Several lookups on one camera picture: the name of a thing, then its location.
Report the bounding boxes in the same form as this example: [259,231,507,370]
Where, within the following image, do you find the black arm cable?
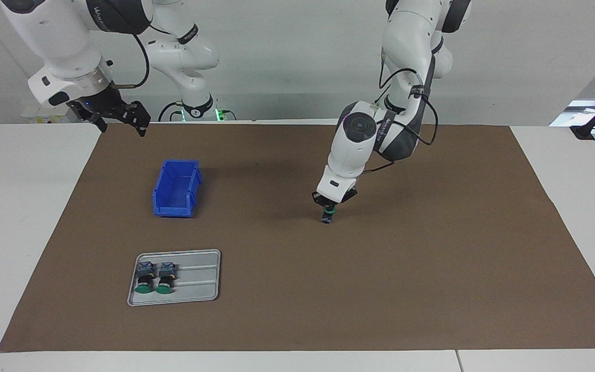
[111,32,150,89]
[365,46,439,174]

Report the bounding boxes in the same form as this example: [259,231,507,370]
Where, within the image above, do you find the brown table mat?
[0,123,595,353]

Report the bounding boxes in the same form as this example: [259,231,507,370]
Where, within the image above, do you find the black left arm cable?
[365,46,439,174]

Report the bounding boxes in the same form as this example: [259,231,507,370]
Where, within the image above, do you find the blue plastic bin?
[152,160,203,218]

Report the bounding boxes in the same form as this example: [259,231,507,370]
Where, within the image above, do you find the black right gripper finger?
[118,101,151,137]
[67,101,108,133]

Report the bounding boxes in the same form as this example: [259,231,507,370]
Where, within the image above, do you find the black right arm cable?
[111,32,150,89]

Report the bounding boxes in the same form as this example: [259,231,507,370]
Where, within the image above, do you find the white background device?
[550,100,595,141]

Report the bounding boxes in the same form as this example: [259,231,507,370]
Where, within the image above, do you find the pale yellow box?
[21,106,73,125]

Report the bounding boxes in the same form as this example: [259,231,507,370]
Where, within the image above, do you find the black right base cable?
[158,101,184,122]

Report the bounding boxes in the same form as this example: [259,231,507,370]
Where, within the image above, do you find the grey metal tray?
[127,249,222,307]

